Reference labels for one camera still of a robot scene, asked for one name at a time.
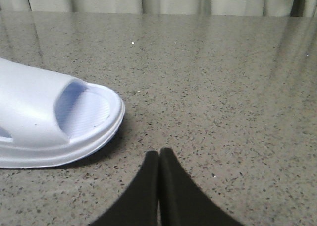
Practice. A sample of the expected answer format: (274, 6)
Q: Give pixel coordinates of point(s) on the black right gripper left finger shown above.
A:
(137, 206)

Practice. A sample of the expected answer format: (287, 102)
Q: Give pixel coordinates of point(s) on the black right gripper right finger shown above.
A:
(182, 203)

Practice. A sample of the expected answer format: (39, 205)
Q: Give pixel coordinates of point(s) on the beige curtain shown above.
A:
(299, 8)

